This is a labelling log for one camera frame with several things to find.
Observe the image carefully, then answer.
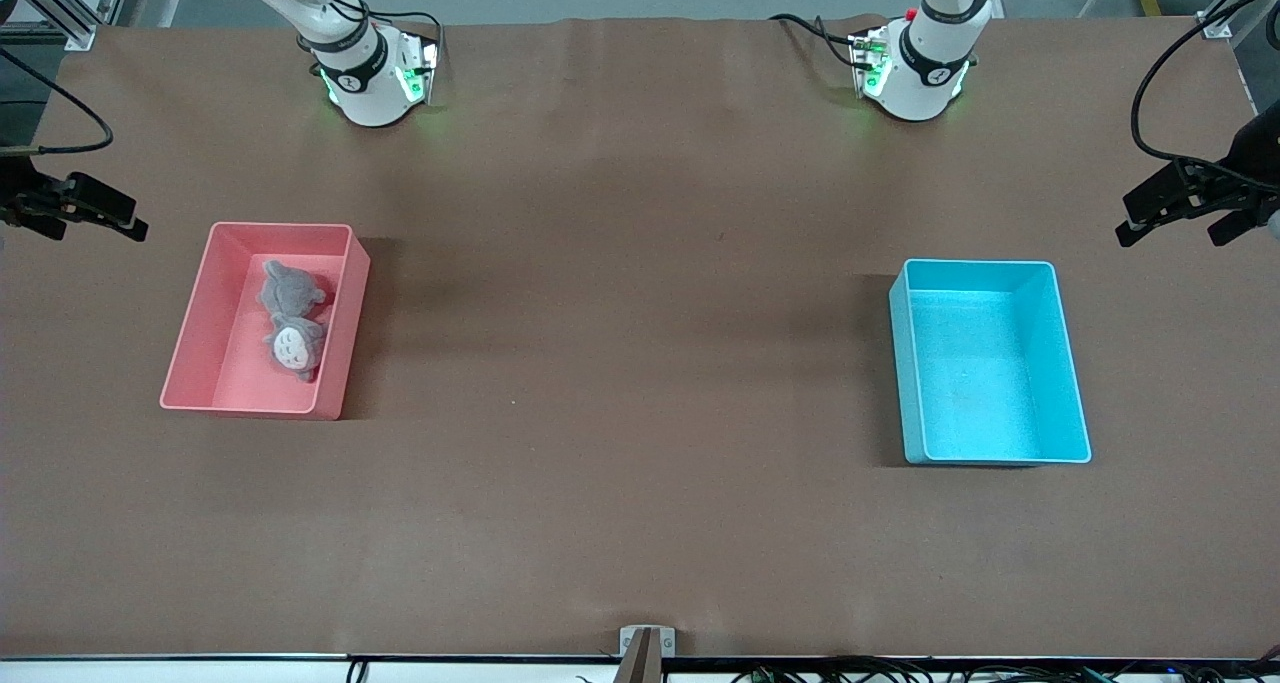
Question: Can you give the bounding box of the plain grey plush toy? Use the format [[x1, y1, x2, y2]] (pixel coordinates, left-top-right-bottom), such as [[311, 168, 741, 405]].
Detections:
[[258, 259, 333, 316]]

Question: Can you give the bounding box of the grey plush toy white belly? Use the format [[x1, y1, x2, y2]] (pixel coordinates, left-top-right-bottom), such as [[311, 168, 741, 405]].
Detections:
[[262, 313, 329, 384]]

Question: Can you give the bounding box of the pink plastic box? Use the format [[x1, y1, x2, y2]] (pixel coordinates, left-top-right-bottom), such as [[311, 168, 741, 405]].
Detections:
[[159, 221, 372, 422]]

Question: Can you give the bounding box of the blue plastic box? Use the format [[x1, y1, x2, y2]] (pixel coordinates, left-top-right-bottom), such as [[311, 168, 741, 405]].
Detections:
[[888, 258, 1093, 466]]

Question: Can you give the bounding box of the brown table cover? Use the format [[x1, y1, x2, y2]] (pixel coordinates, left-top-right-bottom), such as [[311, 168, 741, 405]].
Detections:
[[0, 13, 1280, 661]]

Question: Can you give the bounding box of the brown upright bar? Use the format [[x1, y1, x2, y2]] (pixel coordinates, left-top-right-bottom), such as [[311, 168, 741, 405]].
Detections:
[[613, 630, 663, 683]]

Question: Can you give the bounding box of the aluminium frame post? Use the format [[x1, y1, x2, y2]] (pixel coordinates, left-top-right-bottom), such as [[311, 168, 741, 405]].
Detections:
[[1200, 0, 1280, 40], [0, 0, 136, 52]]

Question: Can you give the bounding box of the silver base connector bracket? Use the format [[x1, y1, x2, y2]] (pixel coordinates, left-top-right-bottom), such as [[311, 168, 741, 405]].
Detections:
[[848, 25, 893, 99], [393, 31, 441, 106]]

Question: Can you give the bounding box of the black arm base cable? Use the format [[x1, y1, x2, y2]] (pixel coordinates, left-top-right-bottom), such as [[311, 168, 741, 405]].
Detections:
[[768, 11, 863, 69], [296, 0, 444, 64]]

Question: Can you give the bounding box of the black cable bundle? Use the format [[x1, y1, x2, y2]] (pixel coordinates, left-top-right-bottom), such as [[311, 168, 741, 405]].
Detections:
[[730, 653, 1280, 683]]

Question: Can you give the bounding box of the grey metal bracket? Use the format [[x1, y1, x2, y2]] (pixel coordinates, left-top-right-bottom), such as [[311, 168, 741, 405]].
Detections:
[[619, 625, 677, 659]]

